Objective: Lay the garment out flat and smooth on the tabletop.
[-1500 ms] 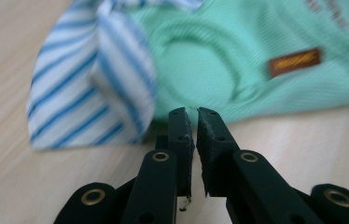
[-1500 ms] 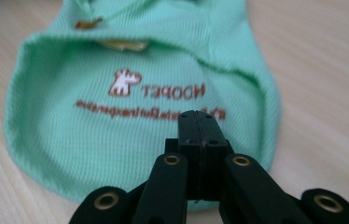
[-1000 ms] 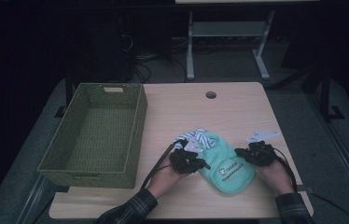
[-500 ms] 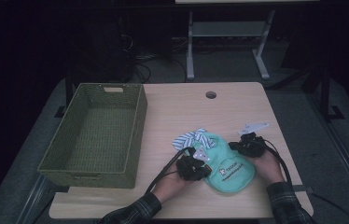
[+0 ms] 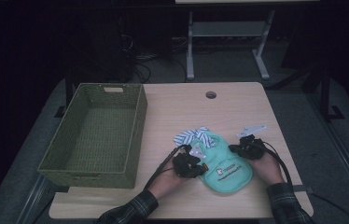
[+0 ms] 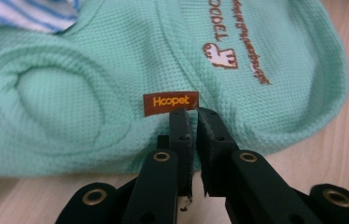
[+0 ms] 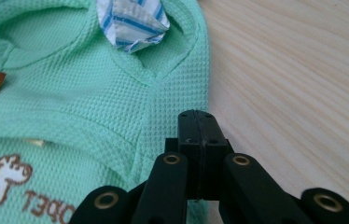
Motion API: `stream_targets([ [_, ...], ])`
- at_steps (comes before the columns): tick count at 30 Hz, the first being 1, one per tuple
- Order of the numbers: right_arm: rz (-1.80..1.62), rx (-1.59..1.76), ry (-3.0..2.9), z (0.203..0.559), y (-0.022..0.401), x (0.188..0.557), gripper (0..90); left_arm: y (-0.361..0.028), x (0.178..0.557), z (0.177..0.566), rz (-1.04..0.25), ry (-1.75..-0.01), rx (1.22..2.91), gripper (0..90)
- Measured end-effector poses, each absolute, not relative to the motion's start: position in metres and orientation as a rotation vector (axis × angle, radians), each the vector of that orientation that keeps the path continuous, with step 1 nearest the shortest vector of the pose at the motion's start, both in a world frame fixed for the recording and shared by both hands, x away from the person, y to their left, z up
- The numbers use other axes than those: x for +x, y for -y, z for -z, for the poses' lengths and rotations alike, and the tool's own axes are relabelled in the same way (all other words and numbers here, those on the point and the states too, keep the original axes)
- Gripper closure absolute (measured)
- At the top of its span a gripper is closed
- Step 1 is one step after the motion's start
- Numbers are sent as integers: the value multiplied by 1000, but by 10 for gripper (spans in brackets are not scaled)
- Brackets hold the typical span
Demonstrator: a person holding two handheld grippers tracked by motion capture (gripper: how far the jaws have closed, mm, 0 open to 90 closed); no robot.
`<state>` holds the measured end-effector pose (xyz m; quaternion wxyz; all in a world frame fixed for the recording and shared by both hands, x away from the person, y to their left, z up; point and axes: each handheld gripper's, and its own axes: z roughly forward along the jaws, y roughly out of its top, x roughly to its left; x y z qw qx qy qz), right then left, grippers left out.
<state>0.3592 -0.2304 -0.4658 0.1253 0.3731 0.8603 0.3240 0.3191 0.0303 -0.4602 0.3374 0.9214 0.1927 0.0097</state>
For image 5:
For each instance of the white metal desk frame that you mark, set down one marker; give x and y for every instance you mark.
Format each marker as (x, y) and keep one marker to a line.
(228, 29)

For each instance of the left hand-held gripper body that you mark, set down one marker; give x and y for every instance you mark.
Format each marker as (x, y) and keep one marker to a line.
(185, 163)

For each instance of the teal baby bib striped lining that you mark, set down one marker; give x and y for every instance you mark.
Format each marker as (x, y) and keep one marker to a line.
(225, 155)

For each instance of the grey table clamp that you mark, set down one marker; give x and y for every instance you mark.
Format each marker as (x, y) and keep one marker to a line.
(304, 188)

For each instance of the person's right hand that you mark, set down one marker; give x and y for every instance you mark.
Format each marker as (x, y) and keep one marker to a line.
(270, 171)

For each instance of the black metal frame post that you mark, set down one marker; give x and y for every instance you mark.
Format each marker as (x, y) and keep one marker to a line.
(69, 90)
(325, 93)

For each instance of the person's left hand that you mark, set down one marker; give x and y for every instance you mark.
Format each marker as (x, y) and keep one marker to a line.
(166, 183)

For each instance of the green woven basket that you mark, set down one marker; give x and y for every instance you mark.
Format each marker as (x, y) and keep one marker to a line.
(101, 124)

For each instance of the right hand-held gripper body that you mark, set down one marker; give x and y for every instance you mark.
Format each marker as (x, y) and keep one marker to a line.
(253, 149)

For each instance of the aluminium rail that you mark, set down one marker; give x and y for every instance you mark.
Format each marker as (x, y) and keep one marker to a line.
(35, 199)
(343, 155)

